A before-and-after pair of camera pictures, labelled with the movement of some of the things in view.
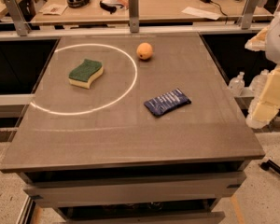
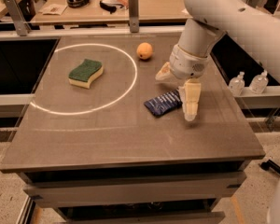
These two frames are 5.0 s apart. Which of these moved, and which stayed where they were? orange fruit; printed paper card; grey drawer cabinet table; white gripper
Moved: white gripper
Stayed: grey drawer cabinet table; orange fruit; printed paper card
